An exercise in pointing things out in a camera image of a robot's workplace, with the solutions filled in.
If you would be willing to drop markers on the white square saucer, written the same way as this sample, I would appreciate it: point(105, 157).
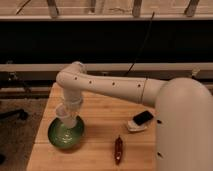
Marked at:
point(133, 127)

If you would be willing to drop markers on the black office chair base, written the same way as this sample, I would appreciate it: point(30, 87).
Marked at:
point(20, 113)

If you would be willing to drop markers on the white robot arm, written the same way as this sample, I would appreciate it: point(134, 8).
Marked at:
point(184, 108)

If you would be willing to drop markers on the green ceramic bowl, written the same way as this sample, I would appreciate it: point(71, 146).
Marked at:
point(65, 138)

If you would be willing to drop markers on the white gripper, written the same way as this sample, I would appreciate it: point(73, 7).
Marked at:
point(67, 115)

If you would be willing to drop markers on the red chili pepper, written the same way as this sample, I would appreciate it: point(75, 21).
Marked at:
point(118, 150)

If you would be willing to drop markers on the black ceramic cup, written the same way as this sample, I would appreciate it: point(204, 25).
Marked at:
point(142, 117)

